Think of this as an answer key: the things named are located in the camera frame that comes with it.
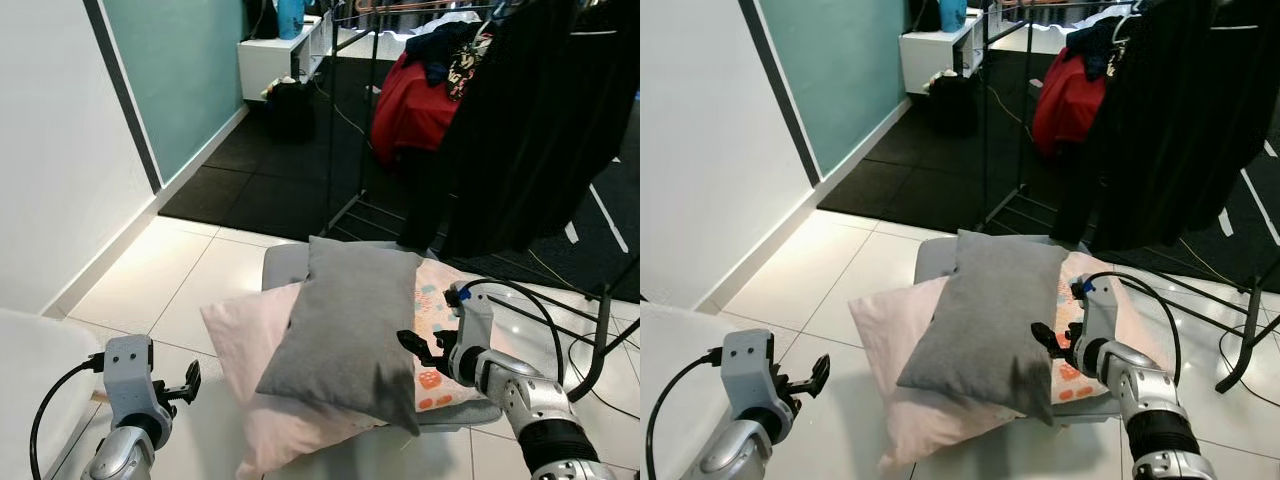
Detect pale pink pillow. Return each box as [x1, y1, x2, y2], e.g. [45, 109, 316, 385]
[200, 282, 389, 480]
[847, 275, 1013, 474]

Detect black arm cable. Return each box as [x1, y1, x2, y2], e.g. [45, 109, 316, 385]
[645, 348, 724, 480]
[29, 353, 107, 480]
[458, 278, 567, 389]
[1083, 270, 1183, 389]

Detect red garment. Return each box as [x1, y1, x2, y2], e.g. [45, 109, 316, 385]
[369, 50, 463, 168]
[1031, 45, 1107, 161]

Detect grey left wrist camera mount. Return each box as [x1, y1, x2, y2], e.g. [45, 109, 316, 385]
[719, 329, 775, 415]
[103, 335, 158, 425]

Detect grey pillow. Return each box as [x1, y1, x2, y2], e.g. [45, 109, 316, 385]
[256, 236, 424, 437]
[896, 230, 1070, 427]

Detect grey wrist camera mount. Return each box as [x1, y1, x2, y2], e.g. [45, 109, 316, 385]
[719, 329, 775, 415]
[444, 281, 494, 387]
[103, 335, 158, 425]
[1074, 274, 1119, 349]

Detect black curved stand leg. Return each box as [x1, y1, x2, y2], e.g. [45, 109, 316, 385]
[568, 255, 641, 403]
[1215, 255, 1280, 394]

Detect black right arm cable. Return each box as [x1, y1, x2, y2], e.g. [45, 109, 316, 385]
[1083, 270, 1183, 389]
[458, 278, 567, 389]

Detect black floor mat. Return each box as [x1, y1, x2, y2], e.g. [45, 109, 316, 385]
[817, 50, 1280, 293]
[158, 55, 641, 303]

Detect dark blue garment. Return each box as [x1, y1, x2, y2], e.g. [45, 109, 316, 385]
[405, 20, 483, 87]
[1066, 15, 1131, 81]

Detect black metal clothes rack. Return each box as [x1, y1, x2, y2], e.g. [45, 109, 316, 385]
[318, 0, 641, 351]
[975, 0, 1280, 321]

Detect white orange patterned pillow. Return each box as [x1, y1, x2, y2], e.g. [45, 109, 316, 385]
[1048, 250, 1123, 403]
[410, 257, 493, 412]

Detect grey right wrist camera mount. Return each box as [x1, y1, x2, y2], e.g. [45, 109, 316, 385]
[1074, 274, 1119, 349]
[444, 281, 494, 387]

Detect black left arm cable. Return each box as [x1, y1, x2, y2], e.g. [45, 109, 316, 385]
[29, 353, 107, 480]
[645, 348, 724, 480]

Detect white shelf unit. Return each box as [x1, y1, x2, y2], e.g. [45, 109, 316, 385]
[237, 14, 333, 102]
[898, 10, 989, 96]

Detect black bag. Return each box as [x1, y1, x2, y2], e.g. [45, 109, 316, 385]
[927, 73, 981, 138]
[264, 79, 317, 142]

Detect black hanging garment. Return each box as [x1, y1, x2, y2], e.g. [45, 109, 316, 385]
[398, 0, 641, 261]
[1050, 0, 1280, 253]

